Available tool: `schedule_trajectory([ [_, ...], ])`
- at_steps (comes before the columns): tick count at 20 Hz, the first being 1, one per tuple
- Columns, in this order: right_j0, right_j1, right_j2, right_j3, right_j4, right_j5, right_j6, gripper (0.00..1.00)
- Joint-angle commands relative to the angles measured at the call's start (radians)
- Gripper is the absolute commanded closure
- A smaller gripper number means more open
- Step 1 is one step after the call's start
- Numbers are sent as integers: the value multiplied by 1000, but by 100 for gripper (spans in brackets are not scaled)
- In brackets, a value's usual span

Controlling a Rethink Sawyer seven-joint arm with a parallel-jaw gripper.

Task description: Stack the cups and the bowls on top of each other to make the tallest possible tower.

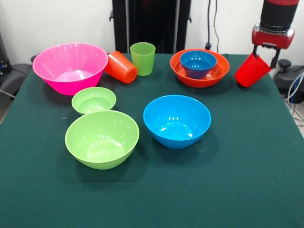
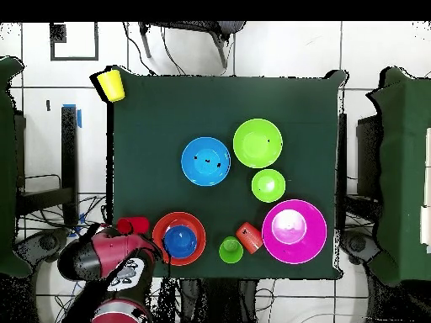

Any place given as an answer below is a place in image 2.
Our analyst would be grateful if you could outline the large light blue bowl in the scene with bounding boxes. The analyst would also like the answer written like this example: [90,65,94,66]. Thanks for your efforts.
[180,136,232,187]

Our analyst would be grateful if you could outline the large green bowl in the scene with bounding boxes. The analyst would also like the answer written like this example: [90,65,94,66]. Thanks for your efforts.
[232,118,284,169]

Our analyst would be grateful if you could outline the orange bowl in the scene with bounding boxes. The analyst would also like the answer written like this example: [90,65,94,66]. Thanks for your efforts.
[152,211,207,267]

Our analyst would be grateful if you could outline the orange cup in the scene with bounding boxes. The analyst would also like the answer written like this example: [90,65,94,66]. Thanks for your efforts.
[235,221,264,254]

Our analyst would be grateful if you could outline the small dark blue bowl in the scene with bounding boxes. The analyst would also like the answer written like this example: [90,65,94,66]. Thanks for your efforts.
[162,225,199,260]

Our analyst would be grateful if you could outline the red cup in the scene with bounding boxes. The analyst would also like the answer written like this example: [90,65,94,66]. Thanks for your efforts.
[116,216,151,236]

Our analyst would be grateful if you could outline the yellow cup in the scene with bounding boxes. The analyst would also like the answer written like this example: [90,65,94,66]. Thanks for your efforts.
[96,69,126,103]

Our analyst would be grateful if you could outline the small green bowl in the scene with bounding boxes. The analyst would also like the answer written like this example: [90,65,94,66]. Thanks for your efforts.
[251,168,287,204]

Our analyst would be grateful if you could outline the dark green table cloth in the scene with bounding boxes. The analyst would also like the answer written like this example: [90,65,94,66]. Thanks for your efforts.
[106,65,348,280]

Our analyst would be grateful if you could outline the green cup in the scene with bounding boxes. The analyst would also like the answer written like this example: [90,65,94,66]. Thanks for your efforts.
[218,236,244,264]

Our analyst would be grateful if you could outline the large pink bowl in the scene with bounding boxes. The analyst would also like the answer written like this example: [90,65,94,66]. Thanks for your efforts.
[261,199,328,265]

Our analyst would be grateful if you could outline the black mesh chair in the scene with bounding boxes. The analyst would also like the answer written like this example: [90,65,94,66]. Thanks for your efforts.
[138,20,247,70]

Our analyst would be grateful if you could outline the black chair base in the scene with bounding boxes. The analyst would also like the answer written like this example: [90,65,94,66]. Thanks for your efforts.
[14,228,72,270]

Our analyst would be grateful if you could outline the green cloth side table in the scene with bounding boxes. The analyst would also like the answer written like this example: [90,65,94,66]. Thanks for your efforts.
[366,66,431,287]
[0,56,33,278]

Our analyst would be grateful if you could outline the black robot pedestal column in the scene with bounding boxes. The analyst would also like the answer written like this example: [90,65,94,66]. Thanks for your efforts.
[178,278,260,323]

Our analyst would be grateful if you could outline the bundle of floor cables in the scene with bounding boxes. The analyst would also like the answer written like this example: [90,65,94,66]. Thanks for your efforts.
[16,193,112,323]

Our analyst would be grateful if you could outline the black metal frame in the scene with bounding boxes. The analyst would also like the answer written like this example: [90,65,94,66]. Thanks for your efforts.
[14,105,80,226]

